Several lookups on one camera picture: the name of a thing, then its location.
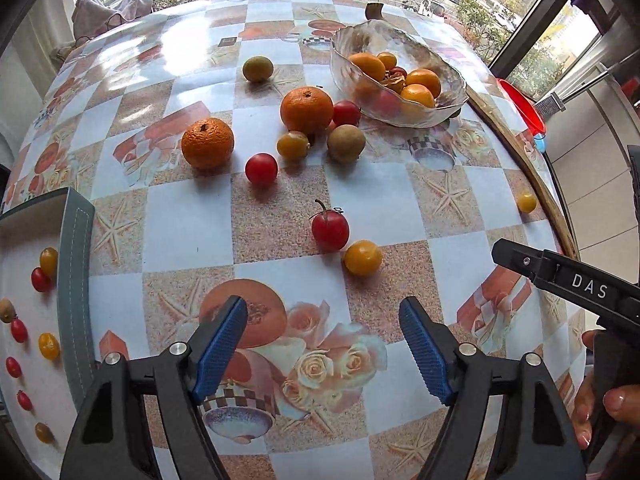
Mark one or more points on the yellow tomato right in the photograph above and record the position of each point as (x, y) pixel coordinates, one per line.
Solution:
(527, 203)

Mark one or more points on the red plastic bucket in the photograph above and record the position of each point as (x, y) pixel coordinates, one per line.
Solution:
(528, 112)

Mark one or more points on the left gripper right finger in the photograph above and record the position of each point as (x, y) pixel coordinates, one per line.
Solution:
(535, 438)

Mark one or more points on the large orange mandarin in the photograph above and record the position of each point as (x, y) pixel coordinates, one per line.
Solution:
(307, 110)

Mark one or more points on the red cherry tomato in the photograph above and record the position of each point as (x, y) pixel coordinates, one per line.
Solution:
(13, 367)

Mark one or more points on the red tomato near small mandarin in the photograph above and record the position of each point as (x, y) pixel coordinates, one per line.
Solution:
(261, 169)

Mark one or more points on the clear glass fruit bowl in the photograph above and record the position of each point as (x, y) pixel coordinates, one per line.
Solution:
(377, 102)

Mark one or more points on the yellow tomato near stemmed one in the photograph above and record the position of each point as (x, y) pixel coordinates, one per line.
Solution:
(363, 258)

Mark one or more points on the red tomato with stem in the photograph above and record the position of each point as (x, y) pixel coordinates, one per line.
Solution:
(18, 330)

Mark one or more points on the oranges in bowl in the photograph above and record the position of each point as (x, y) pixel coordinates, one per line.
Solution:
(422, 85)

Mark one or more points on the white cloth on chair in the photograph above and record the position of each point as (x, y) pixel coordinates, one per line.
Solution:
(91, 18)

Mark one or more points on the dark yellow tomato low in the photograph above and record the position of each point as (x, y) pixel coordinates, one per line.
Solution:
(44, 433)

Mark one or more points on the red stemmed tomato on table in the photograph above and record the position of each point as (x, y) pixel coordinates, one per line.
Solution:
(329, 228)

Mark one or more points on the right human hand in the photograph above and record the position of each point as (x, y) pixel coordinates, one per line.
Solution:
(609, 395)

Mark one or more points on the red tomato beside mandarin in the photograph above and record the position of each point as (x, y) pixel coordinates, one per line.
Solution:
(346, 113)

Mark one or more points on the white tray with green rim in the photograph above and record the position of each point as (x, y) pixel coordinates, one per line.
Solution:
(61, 219)

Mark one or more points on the greenish yellow tomato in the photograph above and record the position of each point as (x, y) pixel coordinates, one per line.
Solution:
(293, 146)

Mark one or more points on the brown longan near mandarin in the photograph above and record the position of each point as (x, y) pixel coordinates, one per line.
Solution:
(345, 143)

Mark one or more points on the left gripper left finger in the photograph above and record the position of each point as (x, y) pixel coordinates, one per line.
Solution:
(111, 436)

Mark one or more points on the red tomato low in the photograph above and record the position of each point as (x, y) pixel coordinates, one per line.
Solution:
(40, 281)

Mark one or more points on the yellow cherry tomato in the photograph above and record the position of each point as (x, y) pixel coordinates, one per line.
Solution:
(49, 262)

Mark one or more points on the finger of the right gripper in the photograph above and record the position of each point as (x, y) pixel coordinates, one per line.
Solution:
(530, 264)

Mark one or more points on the small orange mandarin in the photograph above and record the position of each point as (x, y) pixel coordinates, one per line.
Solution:
(207, 144)

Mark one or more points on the yellow tomato centre left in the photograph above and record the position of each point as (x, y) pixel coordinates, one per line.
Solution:
(48, 346)

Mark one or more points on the red tomato stem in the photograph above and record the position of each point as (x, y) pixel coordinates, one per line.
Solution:
(23, 400)

